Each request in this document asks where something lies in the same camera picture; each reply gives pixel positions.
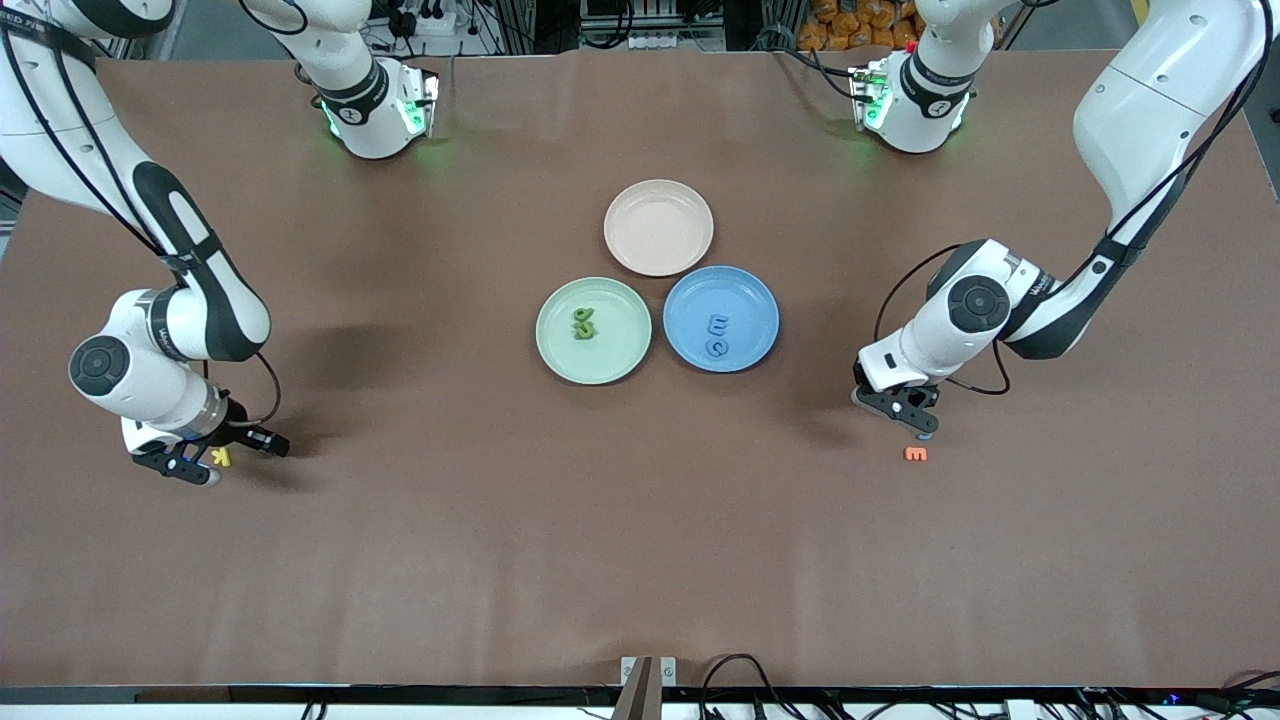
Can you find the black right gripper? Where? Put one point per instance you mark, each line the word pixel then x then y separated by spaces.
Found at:
pixel 236 419

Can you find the blue foam letter e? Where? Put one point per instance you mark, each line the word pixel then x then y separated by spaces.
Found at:
pixel 718 323
pixel 717 348

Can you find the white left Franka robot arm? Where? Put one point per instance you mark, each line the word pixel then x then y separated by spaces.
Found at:
pixel 930 340

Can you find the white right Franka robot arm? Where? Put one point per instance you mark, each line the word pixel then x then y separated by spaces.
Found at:
pixel 160 395

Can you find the blue round plate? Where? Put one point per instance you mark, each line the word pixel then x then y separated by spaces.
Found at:
pixel 755 310

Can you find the light green round plate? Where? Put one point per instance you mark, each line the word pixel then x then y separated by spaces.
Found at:
pixel 625 345

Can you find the pale pink round plate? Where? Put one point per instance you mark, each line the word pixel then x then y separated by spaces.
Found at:
pixel 658 228

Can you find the bag of orange fruits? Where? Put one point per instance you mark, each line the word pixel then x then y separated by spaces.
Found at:
pixel 850 25

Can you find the long white power strip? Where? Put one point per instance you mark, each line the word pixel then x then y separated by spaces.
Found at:
pixel 675 42

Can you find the white square power strip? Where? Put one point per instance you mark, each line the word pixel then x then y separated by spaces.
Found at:
pixel 432 22

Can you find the silver camera mount bracket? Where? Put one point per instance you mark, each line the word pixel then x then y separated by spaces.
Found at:
pixel 648 680

